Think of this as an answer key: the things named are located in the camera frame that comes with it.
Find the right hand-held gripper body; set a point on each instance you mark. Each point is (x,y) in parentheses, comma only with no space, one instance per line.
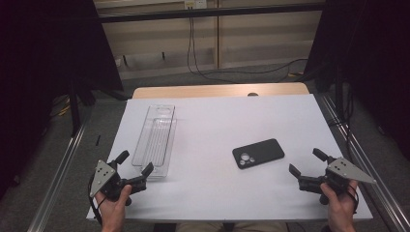
(345,170)

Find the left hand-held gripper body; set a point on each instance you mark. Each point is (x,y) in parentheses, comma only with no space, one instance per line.
(103,176)

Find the clear plastic tray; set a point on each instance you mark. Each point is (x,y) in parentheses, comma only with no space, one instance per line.
(156,138)

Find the person's left hand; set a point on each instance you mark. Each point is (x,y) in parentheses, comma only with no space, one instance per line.
(112,209)

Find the person's right hand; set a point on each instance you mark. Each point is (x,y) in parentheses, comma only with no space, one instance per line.
(340,209)

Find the white table cover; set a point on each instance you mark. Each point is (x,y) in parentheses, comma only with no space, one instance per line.
(209,193)

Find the black stand leg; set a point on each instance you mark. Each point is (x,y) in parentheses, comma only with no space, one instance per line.
(74,109)

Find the wooden table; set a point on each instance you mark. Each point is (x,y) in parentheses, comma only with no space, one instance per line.
(199,90)

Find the black curtain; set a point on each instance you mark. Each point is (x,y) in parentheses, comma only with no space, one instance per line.
(370,48)
(38,64)

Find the black horizontal bar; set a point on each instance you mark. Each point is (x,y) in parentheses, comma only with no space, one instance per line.
(209,13)

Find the aluminium rail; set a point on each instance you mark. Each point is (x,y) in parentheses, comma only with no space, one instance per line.
(54,180)
(370,167)

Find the white wall socket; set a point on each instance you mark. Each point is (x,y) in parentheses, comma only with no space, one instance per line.
(195,4)

